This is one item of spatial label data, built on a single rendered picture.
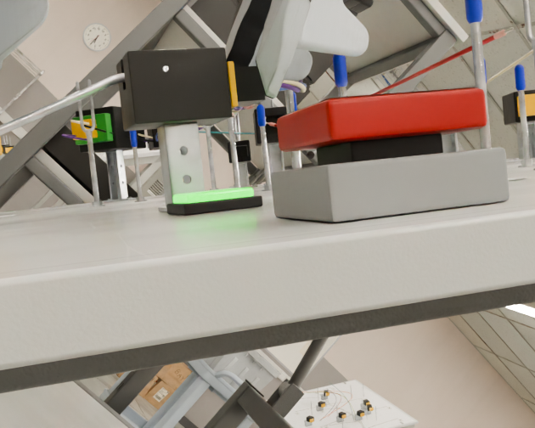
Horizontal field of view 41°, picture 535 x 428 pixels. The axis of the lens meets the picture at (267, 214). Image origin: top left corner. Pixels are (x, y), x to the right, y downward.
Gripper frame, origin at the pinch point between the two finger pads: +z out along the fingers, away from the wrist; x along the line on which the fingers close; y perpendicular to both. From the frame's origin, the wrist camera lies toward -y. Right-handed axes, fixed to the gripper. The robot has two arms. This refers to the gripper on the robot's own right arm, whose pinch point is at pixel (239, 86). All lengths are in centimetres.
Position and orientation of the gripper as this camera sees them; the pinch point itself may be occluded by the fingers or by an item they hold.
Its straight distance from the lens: 43.9
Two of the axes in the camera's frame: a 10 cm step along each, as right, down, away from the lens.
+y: 8.9, 3.2, 3.3
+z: -3.0, 9.5, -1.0
